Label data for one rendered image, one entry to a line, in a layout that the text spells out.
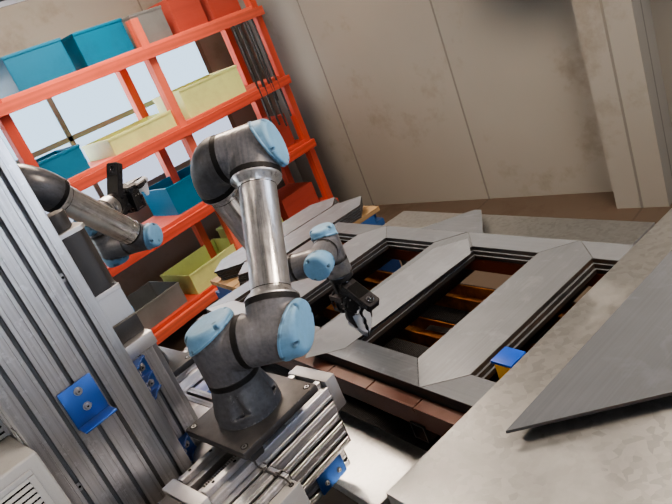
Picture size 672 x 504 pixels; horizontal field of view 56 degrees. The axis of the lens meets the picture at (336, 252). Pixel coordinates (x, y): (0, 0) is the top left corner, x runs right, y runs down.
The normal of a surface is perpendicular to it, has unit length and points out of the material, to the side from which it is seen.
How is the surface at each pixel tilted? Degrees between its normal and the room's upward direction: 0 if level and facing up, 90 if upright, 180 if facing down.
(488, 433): 0
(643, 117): 90
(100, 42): 90
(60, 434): 90
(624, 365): 0
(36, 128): 90
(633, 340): 0
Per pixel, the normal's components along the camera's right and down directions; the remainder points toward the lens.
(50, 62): 0.69, 0.01
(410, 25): -0.62, 0.50
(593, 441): -0.36, -0.86
